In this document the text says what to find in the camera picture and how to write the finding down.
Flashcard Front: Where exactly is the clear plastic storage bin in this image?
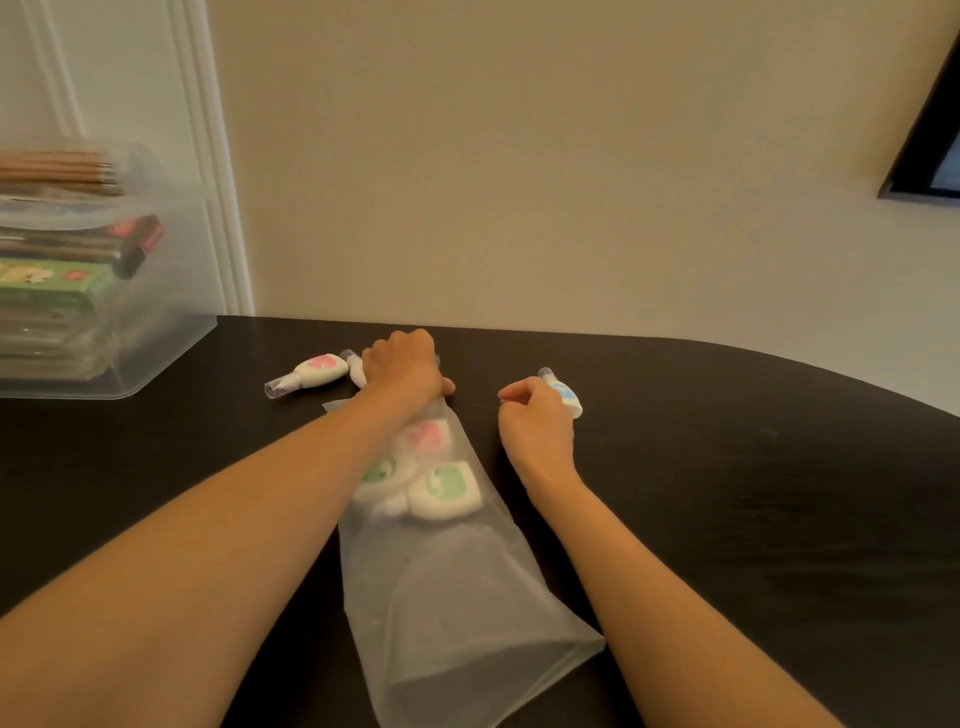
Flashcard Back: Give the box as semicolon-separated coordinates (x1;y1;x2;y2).
0;140;220;401

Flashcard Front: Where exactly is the person's left hand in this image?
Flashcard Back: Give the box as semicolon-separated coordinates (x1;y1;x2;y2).
359;328;457;418

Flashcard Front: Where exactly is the person's right hand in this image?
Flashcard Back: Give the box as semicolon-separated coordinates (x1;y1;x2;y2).
497;376;585;493

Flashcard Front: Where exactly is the person's left forearm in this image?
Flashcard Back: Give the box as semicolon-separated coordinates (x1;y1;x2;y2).
0;389;421;728

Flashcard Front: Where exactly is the black wall television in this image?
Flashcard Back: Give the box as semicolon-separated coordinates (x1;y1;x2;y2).
878;33;960;202

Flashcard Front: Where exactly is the green pencil box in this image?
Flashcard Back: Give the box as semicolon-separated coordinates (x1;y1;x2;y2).
0;257;120;310

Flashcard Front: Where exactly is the bundle of wooden pencils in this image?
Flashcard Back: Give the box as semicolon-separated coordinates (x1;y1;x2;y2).
0;149;125;198

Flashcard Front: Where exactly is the person's right forearm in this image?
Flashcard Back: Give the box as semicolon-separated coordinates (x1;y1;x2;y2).
528;476;845;728

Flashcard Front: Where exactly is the white blue correction tape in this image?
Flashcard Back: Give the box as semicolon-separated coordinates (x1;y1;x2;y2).
537;366;585;421

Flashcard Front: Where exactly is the translucent plastic sheet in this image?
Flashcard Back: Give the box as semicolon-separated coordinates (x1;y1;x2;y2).
322;395;607;728

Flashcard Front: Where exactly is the white green correction tape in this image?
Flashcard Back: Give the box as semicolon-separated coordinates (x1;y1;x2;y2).
408;459;484;521

